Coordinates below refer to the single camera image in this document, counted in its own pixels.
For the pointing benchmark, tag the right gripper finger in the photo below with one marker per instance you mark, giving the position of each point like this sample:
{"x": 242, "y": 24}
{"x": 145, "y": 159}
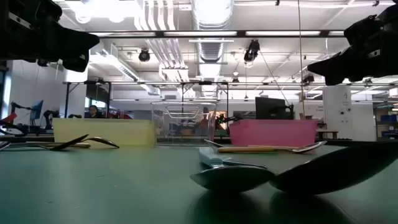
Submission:
{"x": 335, "y": 68}

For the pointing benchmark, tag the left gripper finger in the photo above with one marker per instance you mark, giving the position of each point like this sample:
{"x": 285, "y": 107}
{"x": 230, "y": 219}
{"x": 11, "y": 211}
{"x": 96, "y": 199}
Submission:
{"x": 74, "y": 40}

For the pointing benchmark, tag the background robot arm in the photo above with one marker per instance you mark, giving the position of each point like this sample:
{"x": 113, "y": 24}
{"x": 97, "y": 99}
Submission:
{"x": 15, "y": 126}

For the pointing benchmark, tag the wooden background desk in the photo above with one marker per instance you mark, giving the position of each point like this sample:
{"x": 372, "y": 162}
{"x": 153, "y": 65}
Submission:
{"x": 326, "y": 132}

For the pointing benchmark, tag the shelf with blue bins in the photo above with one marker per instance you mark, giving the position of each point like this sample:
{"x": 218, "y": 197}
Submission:
{"x": 388, "y": 118}

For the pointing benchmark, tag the person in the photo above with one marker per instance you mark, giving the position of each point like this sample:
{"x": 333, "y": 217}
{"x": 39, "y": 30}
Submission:
{"x": 93, "y": 111}

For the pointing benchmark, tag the black computer monitor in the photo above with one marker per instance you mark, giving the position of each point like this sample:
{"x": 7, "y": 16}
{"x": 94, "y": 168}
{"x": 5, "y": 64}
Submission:
{"x": 270, "y": 109}

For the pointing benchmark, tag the blue-lit background monitor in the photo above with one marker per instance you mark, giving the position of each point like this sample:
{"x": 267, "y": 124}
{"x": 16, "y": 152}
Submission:
{"x": 37, "y": 109}

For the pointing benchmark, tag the pink plastic bin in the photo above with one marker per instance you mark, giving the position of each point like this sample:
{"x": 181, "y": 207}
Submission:
{"x": 273, "y": 132}

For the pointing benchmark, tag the black bar with light strips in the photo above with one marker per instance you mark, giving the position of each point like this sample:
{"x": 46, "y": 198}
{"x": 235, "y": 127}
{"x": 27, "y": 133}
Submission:
{"x": 239, "y": 33}

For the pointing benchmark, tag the yellow plastic bin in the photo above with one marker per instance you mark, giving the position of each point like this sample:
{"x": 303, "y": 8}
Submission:
{"x": 124, "y": 132}

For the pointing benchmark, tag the clear plastic bin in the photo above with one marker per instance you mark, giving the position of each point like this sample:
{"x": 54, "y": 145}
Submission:
{"x": 186, "y": 124}

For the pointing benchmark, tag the green table mat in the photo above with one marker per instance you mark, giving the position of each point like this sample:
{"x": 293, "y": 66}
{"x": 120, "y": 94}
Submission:
{"x": 93, "y": 186}

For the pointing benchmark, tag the black hanging camera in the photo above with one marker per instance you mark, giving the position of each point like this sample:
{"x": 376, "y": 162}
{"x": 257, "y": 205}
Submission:
{"x": 308, "y": 78}
{"x": 144, "y": 56}
{"x": 251, "y": 51}

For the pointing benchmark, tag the black background station frame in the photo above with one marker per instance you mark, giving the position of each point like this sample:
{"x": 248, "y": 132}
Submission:
{"x": 66, "y": 99}

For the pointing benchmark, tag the silver ventilation duct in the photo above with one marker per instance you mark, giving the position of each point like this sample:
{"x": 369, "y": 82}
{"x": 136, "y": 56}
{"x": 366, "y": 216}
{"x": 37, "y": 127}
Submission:
{"x": 211, "y": 49}

